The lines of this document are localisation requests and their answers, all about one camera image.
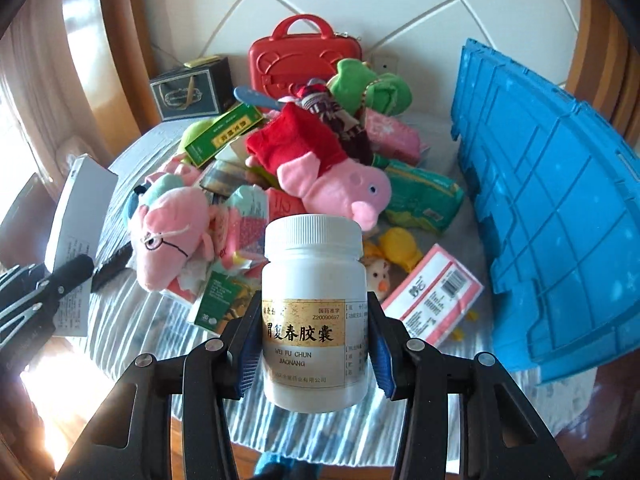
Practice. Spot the brown gold box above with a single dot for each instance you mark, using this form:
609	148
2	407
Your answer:
222	177

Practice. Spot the pink box with barcode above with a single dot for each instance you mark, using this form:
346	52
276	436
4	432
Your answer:
430	295

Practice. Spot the black gift box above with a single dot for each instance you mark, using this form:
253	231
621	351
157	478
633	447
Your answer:
190	92

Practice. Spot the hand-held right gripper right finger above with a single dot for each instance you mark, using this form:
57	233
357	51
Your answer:
382	360

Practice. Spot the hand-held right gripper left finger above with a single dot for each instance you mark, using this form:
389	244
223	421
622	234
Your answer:
248	360

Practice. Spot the pink white medicine box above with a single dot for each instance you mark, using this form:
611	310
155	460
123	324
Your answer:
285	205

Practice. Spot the teal cloth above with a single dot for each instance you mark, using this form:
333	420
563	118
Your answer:
287	467

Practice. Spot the teal pink packet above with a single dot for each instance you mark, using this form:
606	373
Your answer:
247	220

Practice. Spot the pink pig plush red dress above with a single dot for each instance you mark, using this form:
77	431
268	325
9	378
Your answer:
300	140

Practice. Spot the blue plastic storage crate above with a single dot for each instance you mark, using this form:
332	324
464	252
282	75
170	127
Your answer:
550	210

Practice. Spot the green diaper pack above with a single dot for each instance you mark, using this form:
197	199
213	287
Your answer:
425	195

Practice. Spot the grey blue shark plush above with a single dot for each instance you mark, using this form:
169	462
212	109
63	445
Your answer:
255	96

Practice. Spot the small white plush toy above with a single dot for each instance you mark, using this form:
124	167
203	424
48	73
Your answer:
377	275

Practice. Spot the red toy suitcase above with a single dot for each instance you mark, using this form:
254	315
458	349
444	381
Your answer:
300	65

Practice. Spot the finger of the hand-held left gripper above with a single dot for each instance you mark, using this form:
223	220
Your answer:
112	265
75	272

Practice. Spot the green frog plush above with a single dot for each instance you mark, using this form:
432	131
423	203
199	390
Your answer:
385	92

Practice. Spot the green white medicine box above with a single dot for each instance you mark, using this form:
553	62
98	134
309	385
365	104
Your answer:
215	300

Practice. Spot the pink pig plush with glasses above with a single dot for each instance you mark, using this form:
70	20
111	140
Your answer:
170	230

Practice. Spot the white medicine bottle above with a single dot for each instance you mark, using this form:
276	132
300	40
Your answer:
315	270

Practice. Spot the small yellow plush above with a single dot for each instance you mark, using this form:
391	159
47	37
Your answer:
397	247

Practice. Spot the light green plush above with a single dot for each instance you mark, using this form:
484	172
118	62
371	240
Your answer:
192	135

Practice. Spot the white cardboard box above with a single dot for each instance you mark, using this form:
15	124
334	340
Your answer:
80	200

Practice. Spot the pink tissue pack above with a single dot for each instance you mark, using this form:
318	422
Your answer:
395	137

